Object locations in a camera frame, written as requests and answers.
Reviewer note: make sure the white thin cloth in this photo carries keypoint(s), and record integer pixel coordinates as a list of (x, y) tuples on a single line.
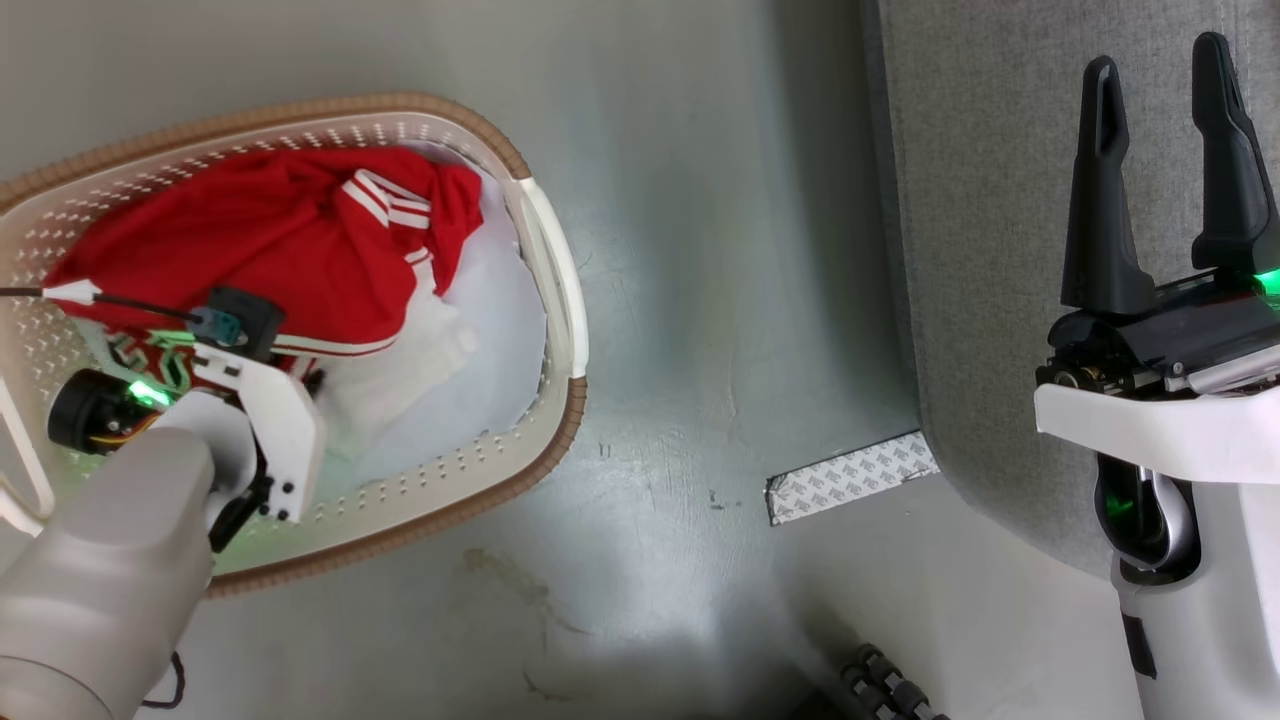
[(500, 320)]

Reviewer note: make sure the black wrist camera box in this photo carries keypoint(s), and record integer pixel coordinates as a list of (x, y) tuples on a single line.
[(245, 320)]

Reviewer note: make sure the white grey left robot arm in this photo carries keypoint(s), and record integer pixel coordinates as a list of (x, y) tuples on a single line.
[(100, 570)]

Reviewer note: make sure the red garment with white stripes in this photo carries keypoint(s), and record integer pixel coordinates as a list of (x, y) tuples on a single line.
[(250, 230)]

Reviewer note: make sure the white patterned floor tape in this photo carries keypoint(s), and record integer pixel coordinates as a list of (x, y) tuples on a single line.
[(850, 478)]

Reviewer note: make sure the cream perforated laundry basket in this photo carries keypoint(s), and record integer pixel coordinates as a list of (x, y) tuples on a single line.
[(440, 480)]

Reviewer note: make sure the grey felt mat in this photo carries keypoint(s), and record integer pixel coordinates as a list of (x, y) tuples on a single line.
[(1000, 250)]

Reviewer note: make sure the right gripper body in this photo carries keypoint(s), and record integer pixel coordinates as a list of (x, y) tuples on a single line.
[(1160, 400)]

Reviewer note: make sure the white fluffy garment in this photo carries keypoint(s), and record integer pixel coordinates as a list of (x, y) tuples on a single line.
[(400, 370)]

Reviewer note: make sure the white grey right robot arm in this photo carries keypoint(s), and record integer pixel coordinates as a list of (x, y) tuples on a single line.
[(1220, 620)]

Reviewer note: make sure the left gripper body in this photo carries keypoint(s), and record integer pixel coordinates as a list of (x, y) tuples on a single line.
[(285, 420)]

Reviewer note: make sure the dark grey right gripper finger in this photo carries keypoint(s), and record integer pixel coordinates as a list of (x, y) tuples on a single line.
[(1100, 220), (1235, 200)]

